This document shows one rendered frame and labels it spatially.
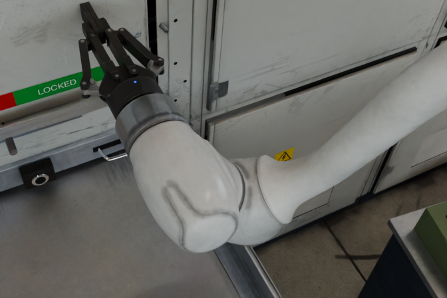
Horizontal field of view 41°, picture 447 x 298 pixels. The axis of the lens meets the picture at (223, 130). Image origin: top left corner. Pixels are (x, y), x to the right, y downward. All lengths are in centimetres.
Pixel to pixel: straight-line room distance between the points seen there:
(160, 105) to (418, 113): 32
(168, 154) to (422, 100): 29
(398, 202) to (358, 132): 162
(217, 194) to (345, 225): 156
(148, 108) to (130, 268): 43
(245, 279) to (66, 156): 42
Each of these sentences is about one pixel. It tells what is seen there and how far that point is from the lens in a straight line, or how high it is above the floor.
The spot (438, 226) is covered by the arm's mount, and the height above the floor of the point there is 83.
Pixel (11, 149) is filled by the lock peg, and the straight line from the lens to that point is 109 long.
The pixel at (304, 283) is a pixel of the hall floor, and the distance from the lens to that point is 209.
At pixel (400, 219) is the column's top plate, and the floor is 75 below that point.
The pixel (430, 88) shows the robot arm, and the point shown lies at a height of 141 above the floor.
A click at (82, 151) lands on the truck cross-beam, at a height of 90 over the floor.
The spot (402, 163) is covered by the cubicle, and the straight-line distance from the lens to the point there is 219.
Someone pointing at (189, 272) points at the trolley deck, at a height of 85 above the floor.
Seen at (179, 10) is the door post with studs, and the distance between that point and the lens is 113.
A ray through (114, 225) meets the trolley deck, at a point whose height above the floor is 85.
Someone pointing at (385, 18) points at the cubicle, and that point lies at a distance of 147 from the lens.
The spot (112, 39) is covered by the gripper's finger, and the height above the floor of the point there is 124.
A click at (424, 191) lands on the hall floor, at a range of 242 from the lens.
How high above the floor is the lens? 186
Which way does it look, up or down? 50 degrees down
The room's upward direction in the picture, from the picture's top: 6 degrees clockwise
